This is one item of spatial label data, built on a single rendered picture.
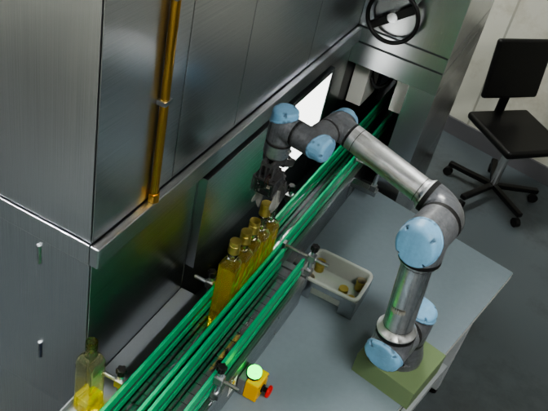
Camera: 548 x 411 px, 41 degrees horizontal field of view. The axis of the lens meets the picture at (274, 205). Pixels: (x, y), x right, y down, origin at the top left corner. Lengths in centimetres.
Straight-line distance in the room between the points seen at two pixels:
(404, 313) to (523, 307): 214
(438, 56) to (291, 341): 121
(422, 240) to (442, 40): 118
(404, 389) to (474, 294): 66
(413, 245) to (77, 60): 92
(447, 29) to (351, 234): 85
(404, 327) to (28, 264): 100
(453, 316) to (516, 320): 133
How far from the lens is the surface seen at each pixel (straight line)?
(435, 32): 286
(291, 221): 267
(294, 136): 197
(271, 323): 230
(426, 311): 224
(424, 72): 293
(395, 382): 235
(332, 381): 237
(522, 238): 461
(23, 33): 153
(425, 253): 186
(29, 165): 169
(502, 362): 379
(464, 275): 293
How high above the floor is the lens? 255
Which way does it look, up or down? 38 degrees down
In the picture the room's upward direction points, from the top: 14 degrees clockwise
